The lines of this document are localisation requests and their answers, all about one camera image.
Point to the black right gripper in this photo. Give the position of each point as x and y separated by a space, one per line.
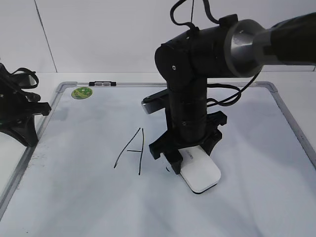
170 142

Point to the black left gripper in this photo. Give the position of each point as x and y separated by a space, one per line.
19 106

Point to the white board eraser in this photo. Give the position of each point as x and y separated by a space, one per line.
198 170

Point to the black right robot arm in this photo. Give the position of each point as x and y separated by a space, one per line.
233 49

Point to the round green magnet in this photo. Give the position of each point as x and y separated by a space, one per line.
81 93

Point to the black grey hanger clip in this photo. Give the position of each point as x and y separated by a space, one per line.
102 83

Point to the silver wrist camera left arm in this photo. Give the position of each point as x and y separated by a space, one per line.
25 80

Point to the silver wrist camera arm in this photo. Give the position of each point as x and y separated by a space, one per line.
156 102
25 80

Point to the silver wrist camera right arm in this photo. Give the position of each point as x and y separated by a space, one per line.
156 102

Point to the white board with grey frame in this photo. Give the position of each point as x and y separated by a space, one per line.
92 175

